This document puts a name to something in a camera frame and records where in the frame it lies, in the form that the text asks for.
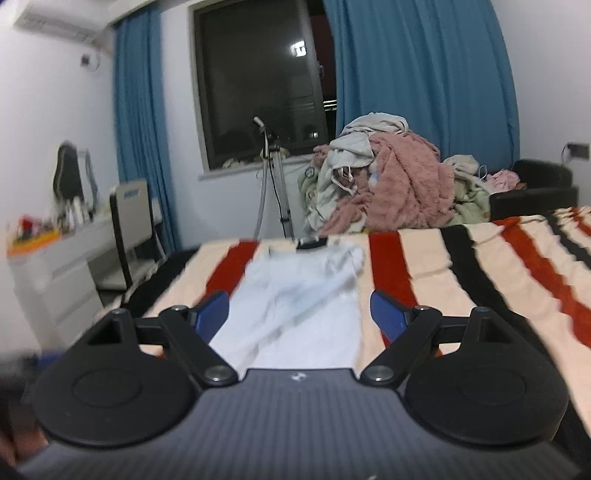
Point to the small black box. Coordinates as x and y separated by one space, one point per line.
312 243

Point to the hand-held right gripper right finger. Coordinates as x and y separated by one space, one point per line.
387 316

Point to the wide blue curtain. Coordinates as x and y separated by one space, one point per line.
425 69

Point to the wall switch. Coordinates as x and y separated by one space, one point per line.
86 59

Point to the beige crumpled cloth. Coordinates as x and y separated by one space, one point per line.
355 138

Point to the wall socket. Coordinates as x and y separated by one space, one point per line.
579 151

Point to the red black striped cream blanket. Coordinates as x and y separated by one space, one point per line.
485 286

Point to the narrow blue curtain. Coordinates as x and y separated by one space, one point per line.
141 138

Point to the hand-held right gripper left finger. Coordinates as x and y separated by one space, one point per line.
213 314

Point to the yellow orange desk clutter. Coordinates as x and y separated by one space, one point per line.
32 235

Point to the white shirt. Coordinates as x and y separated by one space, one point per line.
295 314

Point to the bottles on desk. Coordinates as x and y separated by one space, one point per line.
76 212

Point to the black armchair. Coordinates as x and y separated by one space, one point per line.
535 184

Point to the black frame desk chair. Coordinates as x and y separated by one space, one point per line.
134 207

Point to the dark oval mirror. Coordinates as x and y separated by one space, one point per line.
68 170

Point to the white desk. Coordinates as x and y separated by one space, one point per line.
55 281

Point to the dark window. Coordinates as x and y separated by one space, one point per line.
258 83

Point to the small pink cloth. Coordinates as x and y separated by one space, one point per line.
504 180

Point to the pale green cloth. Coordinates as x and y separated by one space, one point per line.
471 203

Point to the white air conditioner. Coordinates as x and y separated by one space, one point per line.
64 23

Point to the pink fluffy blanket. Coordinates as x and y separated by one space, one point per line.
411 189

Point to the grey tripod stand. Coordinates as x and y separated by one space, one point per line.
277 184

